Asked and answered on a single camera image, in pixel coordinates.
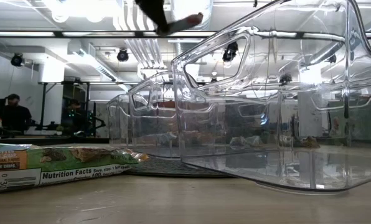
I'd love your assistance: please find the silver blue granola bar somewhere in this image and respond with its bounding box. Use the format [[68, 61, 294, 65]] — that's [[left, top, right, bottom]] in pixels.
[[229, 136, 248, 149]]

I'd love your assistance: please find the blue white granola bar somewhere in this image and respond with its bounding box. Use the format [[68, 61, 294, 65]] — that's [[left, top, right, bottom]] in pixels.
[[246, 135, 265, 148]]

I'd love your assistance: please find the black overhead beam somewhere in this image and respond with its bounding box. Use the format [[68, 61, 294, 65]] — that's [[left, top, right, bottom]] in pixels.
[[0, 30, 371, 40]]

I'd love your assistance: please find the black metal rack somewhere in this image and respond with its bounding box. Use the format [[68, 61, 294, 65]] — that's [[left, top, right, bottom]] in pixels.
[[39, 81, 107, 138]]

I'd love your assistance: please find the clear plastic bin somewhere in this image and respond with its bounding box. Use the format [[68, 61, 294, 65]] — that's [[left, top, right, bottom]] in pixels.
[[128, 70, 182, 159], [171, 0, 371, 194], [106, 93, 133, 150]]

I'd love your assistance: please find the person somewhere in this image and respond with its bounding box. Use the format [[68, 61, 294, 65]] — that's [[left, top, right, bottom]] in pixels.
[[0, 93, 34, 133], [60, 98, 92, 135]]

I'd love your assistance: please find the round grey woven placemat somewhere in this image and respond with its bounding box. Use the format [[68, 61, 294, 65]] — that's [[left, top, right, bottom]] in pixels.
[[124, 155, 236, 179]]

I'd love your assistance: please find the silver ceiling duct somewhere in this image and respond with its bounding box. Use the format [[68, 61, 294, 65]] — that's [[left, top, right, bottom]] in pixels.
[[169, 0, 214, 31]]

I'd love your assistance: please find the black aluminium table frame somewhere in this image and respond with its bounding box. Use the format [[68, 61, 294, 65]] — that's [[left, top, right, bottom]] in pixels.
[[0, 136, 110, 146]]

